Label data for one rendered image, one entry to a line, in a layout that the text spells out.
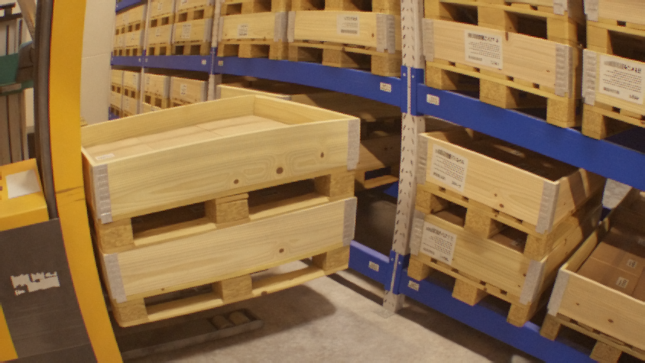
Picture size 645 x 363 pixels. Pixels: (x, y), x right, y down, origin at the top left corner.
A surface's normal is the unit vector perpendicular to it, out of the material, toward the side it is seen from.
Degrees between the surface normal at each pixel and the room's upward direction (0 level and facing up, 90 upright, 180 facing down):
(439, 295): 90
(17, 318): 90
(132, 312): 90
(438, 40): 90
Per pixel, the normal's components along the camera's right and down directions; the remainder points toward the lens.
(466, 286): -0.79, 0.17
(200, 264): 0.62, 0.27
